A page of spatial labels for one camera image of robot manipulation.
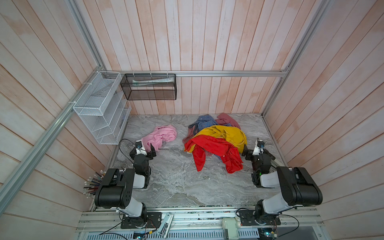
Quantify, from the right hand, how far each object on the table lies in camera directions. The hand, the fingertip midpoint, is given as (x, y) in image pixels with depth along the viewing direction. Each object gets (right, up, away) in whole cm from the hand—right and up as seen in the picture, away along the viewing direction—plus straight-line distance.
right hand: (253, 144), depth 91 cm
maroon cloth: (-13, +18, +24) cm, 32 cm away
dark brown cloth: (-38, +8, +16) cm, 42 cm away
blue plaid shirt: (-28, +16, +20) cm, 38 cm away
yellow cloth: (-12, +5, -1) cm, 13 cm away
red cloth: (-32, +1, -3) cm, 32 cm away
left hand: (-68, -2, 0) cm, 68 cm away
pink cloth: (-59, +6, +9) cm, 60 cm away
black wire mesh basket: (-68, +40, +13) cm, 80 cm away
